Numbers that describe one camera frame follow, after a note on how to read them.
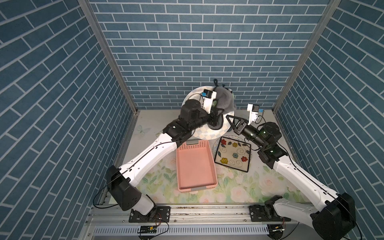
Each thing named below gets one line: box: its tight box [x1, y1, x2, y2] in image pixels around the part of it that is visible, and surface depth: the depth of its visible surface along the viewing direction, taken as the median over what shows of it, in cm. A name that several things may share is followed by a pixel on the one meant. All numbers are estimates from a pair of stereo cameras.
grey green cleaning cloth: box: [212, 86, 237, 114], surface depth 63 cm
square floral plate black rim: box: [214, 136, 252, 173], surface depth 96 cm
